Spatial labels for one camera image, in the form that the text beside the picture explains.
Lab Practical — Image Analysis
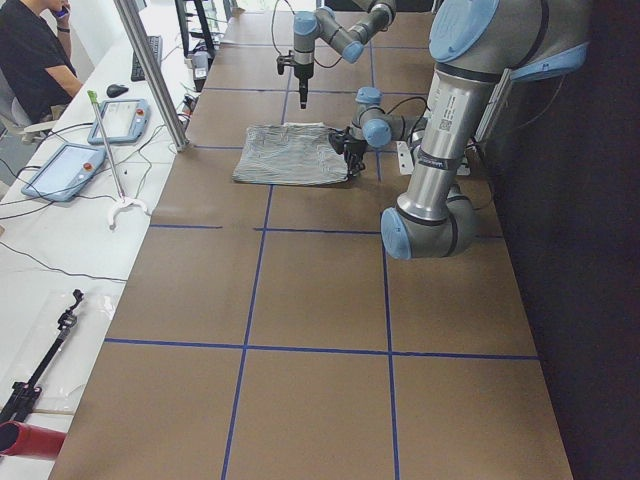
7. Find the clear plastic sheet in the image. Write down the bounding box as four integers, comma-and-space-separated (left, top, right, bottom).
0, 289, 121, 416

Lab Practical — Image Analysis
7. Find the black keyboard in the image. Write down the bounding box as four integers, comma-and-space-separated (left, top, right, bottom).
129, 34, 164, 83

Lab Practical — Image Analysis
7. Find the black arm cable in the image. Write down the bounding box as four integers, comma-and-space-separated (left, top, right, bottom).
384, 95, 431, 124
271, 0, 346, 70

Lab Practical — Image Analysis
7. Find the red cylinder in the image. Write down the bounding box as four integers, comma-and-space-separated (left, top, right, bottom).
1, 421, 66, 460

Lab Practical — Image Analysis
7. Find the aluminium camera post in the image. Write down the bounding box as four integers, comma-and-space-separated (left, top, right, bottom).
114, 0, 189, 152

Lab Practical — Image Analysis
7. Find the blue teach pendant near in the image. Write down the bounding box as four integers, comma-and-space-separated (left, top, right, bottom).
21, 143, 106, 202

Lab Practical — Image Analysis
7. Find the black camera clamp mount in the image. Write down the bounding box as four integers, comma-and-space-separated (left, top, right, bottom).
0, 288, 85, 426

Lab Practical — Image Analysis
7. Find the black desk stand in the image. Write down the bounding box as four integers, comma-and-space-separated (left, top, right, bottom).
174, 0, 219, 59

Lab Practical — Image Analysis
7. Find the navy white striped polo shirt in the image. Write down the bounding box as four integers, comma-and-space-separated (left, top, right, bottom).
232, 123, 348, 186

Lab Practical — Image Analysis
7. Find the seated person black shirt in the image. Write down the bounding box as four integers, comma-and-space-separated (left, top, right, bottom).
1, 0, 83, 123

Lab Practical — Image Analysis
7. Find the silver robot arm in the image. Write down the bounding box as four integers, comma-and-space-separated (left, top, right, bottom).
277, 1, 396, 109
380, 1, 592, 259

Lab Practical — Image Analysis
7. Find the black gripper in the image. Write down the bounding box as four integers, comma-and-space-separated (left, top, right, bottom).
337, 127, 366, 176
294, 63, 314, 110

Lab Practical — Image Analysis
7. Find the blue teach pendant far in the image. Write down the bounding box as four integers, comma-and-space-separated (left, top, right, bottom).
97, 99, 150, 144

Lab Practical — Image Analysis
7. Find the blue teach pendant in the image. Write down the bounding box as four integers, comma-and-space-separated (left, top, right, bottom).
21, 143, 106, 202
97, 99, 150, 144

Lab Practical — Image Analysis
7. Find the black computer mouse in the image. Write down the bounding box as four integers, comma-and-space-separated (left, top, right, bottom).
106, 84, 129, 98

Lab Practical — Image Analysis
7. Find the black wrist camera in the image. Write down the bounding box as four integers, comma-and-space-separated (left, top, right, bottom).
276, 54, 295, 75
328, 130, 345, 155

